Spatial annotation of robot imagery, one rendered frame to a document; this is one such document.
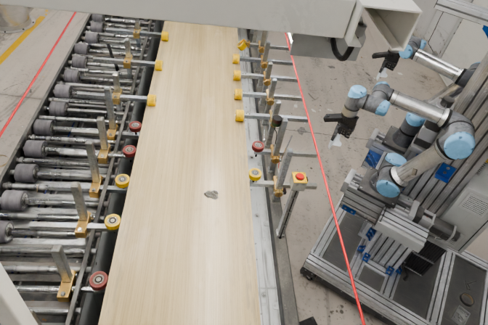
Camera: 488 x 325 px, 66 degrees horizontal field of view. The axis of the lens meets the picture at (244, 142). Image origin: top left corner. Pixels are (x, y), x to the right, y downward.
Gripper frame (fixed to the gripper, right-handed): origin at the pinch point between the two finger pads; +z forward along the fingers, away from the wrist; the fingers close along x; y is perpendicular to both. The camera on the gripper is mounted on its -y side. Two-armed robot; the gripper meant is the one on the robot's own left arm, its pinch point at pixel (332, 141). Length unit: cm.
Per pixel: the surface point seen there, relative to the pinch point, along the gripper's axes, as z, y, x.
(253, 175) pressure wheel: 41, -35, -13
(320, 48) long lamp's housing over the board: -100, 7, -102
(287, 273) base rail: 62, 10, -45
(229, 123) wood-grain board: 42, -73, 18
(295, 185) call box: 12.1, -5.0, -29.5
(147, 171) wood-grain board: 42, -86, -49
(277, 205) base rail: 62, -17, -7
